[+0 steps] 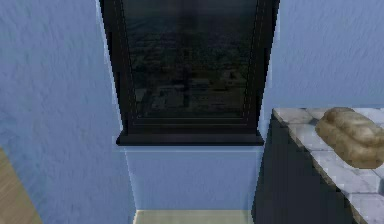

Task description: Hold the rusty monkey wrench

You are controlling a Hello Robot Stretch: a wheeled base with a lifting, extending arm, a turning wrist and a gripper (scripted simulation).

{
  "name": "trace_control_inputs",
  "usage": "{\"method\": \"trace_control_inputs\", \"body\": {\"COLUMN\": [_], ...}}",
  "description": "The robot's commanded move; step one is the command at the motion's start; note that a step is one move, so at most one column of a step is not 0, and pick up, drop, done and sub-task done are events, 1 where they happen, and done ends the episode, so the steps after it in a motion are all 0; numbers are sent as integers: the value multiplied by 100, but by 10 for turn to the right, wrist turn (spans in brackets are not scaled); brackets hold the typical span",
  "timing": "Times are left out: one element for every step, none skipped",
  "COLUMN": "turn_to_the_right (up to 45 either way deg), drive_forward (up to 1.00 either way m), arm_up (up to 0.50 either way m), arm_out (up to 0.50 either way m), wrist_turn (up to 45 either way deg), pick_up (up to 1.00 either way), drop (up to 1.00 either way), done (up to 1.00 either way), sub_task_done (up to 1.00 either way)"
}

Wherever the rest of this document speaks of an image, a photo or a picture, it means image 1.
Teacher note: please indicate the black framed window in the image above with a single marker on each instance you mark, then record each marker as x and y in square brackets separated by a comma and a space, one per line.
[190, 66]

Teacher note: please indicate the black cabinet with marble top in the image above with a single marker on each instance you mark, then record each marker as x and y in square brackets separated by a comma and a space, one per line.
[300, 186]

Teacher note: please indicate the brown bread loaf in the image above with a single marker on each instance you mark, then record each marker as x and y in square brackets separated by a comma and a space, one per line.
[353, 136]

